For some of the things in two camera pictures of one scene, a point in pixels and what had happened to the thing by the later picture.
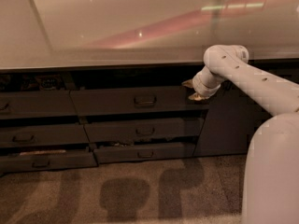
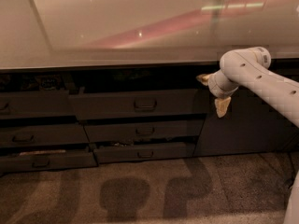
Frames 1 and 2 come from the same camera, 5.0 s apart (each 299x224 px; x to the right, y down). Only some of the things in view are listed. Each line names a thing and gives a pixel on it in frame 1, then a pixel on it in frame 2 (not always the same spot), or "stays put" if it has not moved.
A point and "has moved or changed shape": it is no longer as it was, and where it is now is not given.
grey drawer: [21, 104] stays put
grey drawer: [121, 130] stays put
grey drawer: [111, 101] has moved or changed shape
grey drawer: [43, 134] stays put
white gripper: [199, 86] -> [215, 87]
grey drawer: [46, 161] stays put
